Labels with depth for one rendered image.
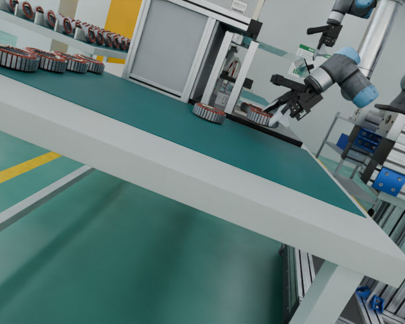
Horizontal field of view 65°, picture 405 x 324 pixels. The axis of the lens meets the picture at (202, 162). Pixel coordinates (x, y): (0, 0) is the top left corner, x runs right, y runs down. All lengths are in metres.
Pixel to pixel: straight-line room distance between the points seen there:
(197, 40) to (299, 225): 0.89
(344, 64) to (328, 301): 0.72
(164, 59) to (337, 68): 0.62
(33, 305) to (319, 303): 0.93
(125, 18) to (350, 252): 4.97
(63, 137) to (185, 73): 0.78
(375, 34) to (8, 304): 1.49
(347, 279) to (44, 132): 0.57
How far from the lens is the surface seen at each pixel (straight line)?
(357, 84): 1.12
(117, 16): 5.33
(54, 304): 1.28
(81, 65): 1.08
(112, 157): 0.53
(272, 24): 6.87
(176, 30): 1.28
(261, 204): 0.51
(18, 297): 1.30
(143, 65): 1.30
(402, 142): 1.25
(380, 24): 1.28
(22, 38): 5.41
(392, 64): 7.37
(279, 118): 1.03
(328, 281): 0.64
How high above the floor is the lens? 0.92
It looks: 17 degrees down
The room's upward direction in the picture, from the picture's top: 21 degrees clockwise
